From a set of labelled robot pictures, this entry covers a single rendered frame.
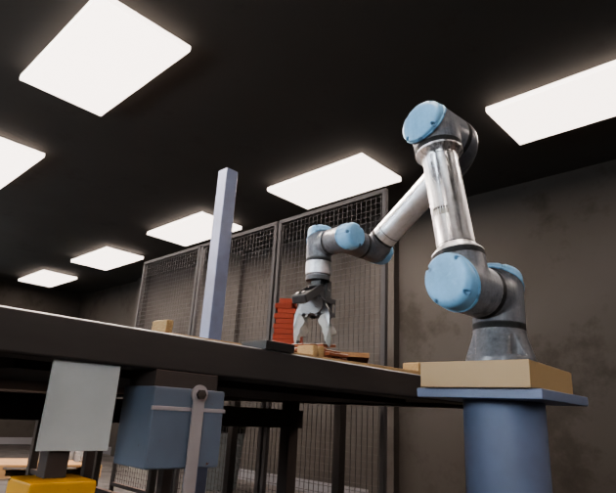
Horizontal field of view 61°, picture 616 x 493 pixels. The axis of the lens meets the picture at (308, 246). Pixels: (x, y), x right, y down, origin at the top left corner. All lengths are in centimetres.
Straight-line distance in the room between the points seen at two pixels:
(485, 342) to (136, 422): 74
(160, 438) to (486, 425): 66
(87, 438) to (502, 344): 83
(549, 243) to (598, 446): 170
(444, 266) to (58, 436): 77
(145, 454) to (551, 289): 447
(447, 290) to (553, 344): 386
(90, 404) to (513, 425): 80
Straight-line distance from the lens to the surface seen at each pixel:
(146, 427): 87
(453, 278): 113
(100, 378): 85
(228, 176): 368
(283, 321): 232
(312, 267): 152
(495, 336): 123
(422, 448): 547
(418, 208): 149
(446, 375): 117
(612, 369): 482
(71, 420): 84
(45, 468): 84
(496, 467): 119
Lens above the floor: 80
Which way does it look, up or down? 18 degrees up
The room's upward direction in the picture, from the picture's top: 3 degrees clockwise
